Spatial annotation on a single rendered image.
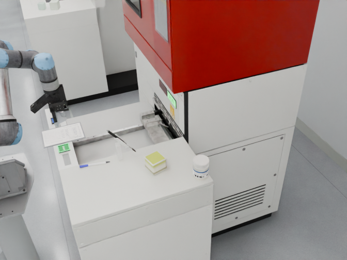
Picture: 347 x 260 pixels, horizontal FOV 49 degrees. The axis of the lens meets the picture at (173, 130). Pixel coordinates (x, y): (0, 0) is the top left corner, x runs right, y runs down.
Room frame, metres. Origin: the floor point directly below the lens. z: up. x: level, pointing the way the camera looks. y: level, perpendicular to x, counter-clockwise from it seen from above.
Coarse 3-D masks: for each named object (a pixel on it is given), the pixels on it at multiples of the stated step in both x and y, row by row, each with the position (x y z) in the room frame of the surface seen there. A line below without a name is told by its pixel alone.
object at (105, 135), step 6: (132, 126) 1.76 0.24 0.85; (138, 126) 1.76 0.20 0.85; (114, 132) 1.71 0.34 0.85; (120, 132) 1.72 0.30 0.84; (126, 132) 1.73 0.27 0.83; (84, 138) 1.67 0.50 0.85; (90, 138) 1.66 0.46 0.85; (96, 138) 1.67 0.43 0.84; (102, 138) 1.69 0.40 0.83; (78, 144) 1.64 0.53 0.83
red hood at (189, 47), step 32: (128, 0) 2.13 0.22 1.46; (160, 0) 1.59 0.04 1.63; (192, 0) 1.53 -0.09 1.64; (224, 0) 1.58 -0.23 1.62; (256, 0) 1.63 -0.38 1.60; (288, 0) 1.69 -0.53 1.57; (128, 32) 2.17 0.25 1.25; (160, 32) 1.61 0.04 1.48; (192, 32) 1.53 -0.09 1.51; (224, 32) 1.58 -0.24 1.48; (256, 32) 1.64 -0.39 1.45; (288, 32) 1.70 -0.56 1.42; (160, 64) 1.64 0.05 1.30; (192, 64) 1.53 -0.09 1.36; (224, 64) 1.58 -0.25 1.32; (256, 64) 1.65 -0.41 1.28; (288, 64) 1.71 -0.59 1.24
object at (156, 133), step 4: (140, 120) 1.81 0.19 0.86; (144, 124) 1.74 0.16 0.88; (148, 128) 1.70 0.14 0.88; (152, 128) 1.70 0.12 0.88; (156, 128) 1.69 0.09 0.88; (160, 128) 1.69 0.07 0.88; (148, 132) 1.67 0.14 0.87; (152, 132) 1.66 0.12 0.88; (156, 132) 1.66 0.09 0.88; (160, 132) 1.66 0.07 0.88; (164, 132) 1.66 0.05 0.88; (152, 136) 1.63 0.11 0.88; (156, 136) 1.62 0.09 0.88; (160, 136) 1.62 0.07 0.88; (164, 136) 1.62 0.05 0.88; (152, 140) 1.61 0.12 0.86; (156, 140) 1.59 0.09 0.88; (160, 140) 1.59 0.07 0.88; (164, 140) 1.59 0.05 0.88
